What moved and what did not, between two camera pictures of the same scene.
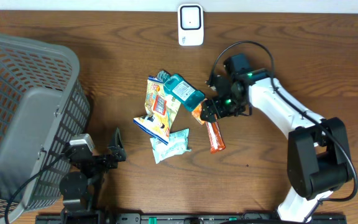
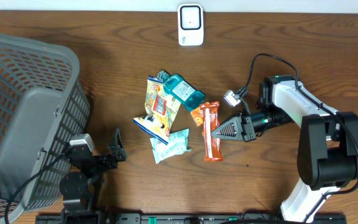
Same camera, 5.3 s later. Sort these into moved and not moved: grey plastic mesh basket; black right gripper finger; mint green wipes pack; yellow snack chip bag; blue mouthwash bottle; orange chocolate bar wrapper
Moved: black right gripper finger; orange chocolate bar wrapper
Not moved: blue mouthwash bottle; yellow snack chip bag; grey plastic mesh basket; mint green wipes pack
